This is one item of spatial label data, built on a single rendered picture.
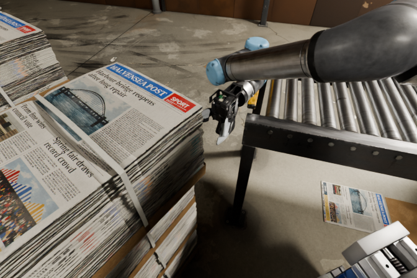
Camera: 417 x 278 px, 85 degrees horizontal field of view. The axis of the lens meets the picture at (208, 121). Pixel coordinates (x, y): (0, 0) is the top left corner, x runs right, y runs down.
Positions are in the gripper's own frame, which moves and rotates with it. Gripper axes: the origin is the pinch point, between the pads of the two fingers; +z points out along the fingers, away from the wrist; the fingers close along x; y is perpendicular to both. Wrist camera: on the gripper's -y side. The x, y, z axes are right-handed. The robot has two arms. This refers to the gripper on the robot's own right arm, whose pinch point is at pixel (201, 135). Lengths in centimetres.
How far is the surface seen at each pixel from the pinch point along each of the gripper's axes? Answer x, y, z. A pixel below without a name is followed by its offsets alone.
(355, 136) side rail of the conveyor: 37.1, -5.5, -32.8
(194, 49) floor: -145, -85, -173
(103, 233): 6.1, 10.7, 33.7
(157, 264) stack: 2.0, -36.1, 27.5
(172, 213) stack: 2.5, -15.2, 17.8
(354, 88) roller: 31, -6, -62
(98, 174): 4.2, 20.5, 29.3
